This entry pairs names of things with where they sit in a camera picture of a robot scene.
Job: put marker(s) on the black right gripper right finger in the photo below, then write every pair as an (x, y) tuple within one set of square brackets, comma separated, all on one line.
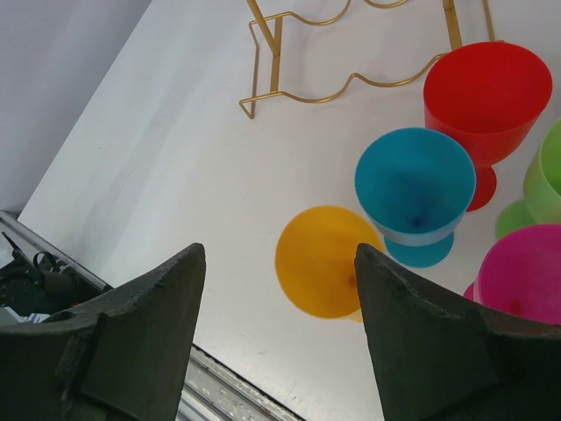
[(439, 356)]

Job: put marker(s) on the orange wine glass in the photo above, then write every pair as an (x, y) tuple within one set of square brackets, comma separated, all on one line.
[(314, 261)]

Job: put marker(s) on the red wine glass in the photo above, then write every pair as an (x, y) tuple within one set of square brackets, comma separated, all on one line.
[(487, 96)]

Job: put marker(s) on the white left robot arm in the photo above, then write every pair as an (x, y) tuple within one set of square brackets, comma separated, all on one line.
[(33, 289)]

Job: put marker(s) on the gold wire glass rack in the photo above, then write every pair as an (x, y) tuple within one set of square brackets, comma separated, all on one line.
[(302, 59)]

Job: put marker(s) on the blue wine glass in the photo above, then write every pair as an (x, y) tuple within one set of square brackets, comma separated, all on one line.
[(415, 184)]

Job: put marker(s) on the aluminium frame rail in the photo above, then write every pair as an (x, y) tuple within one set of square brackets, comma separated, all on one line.
[(211, 390)]

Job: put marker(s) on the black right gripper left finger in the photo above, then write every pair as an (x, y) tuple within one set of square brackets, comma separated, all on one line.
[(122, 355)]

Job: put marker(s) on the green wine glass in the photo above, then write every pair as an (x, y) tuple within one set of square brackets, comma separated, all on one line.
[(541, 190)]

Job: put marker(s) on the pink wine glass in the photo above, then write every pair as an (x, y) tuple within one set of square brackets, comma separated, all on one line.
[(520, 275)]

